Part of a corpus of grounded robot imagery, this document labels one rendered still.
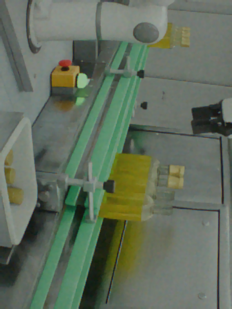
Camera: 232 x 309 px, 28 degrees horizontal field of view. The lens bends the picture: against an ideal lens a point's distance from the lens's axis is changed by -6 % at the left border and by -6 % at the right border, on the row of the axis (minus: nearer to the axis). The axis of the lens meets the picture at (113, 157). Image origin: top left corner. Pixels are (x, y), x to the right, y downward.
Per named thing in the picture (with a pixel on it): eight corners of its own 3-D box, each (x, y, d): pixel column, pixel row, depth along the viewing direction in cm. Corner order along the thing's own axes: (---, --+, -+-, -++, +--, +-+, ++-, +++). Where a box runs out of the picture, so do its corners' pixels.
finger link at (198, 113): (222, 118, 99) (193, 122, 101) (221, 111, 102) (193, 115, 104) (220, 105, 98) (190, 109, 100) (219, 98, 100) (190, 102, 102)
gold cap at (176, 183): (166, 191, 129) (181, 192, 129) (167, 180, 127) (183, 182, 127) (167, 183, 132) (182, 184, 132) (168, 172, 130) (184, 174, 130)
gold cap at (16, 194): (5, 201, 104) (23, 204, 103) (0, 202, 100) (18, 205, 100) (7, 186, 104) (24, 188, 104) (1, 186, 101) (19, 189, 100)
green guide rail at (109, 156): (64, 205, 114) (97, 209, 113) (64, 201, 113) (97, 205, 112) (143, 7, 256) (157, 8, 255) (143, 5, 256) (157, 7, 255)
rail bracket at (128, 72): (103, 76, 154) (143, 80, 152) (103, 57, 150) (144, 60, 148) (105, 72, 157) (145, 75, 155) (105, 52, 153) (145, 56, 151)
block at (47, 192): (32, 210, 111) (60, 214, 110) (27, 178, 105) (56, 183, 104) (36, 201, 113) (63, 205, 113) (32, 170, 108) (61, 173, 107)
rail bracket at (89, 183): (61, 220, 111) (113, 227, 109) (55, 161, 101) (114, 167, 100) (63, 212, 113) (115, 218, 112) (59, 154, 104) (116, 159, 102)
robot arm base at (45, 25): (21, 14, 96) (91, 12, 94) (32, -25, 102) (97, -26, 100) (35, 57, 110) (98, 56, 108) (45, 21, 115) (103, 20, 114)
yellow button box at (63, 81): (50, 94, 139) (74, 95, 138) (49, 72, 135) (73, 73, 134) (56, 84, 145) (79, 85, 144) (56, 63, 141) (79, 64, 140)
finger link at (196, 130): (224, 136, 93) (192, 141, 95) (223, 129, 96) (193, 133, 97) (221, 123, 91) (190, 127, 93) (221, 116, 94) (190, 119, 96)
